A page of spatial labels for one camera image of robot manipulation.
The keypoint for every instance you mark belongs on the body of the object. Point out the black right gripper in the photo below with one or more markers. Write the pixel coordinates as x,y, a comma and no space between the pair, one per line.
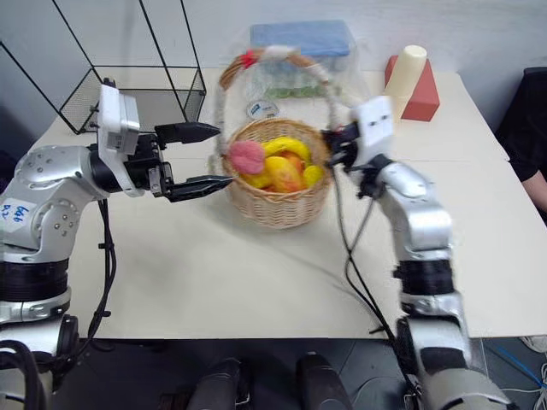
348,143

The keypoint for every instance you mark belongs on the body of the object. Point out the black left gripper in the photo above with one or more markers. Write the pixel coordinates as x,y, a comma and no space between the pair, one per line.
145,160

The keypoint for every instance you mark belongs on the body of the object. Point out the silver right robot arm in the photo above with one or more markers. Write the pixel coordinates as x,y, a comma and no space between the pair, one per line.
423,213

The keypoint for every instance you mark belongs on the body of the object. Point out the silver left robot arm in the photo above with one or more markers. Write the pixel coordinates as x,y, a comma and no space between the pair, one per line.
49,171

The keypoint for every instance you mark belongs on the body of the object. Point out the small yellow lemon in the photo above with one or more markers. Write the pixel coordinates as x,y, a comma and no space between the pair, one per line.
314,174

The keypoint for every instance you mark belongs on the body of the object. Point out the yellow banana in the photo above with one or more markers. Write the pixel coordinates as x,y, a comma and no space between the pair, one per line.
292,146

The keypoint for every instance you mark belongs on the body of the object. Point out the orange yellow mango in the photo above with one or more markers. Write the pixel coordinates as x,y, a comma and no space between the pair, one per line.
285,176

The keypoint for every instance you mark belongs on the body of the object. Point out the pink peach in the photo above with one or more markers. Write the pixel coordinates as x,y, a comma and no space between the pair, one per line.
248,156

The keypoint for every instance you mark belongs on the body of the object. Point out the yellow fruit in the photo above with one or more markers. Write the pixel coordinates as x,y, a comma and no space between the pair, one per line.
252,179

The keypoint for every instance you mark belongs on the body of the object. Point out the round white blue label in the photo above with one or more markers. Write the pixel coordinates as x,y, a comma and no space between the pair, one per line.
261,109

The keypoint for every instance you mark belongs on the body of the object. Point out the cream cylinder cup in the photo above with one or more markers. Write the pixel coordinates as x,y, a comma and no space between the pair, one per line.
406,77

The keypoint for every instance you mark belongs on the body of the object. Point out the red block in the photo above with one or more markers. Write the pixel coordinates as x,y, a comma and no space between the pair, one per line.
423,100

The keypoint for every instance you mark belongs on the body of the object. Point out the clear box with blue lid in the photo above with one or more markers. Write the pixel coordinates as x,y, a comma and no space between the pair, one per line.
299,37

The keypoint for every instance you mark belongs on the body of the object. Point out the white sticker with blue writing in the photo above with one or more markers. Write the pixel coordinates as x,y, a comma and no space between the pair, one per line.
17,213

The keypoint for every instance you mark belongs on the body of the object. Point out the person in black clothes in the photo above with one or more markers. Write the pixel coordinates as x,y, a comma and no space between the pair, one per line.
530,128

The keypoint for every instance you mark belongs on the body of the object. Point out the dark rounded shape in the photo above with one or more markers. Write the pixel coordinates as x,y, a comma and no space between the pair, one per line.
218,384

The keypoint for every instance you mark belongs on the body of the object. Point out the white shoe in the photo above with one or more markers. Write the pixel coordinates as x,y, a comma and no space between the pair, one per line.
535,343

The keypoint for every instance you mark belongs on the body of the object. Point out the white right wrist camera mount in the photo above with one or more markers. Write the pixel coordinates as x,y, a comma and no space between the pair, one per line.
376,124

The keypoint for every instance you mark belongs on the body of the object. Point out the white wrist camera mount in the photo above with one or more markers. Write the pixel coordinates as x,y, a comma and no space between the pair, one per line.
376,124
115,119

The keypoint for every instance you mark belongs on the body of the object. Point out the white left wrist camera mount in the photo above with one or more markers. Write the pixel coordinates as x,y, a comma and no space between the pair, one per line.
115,119

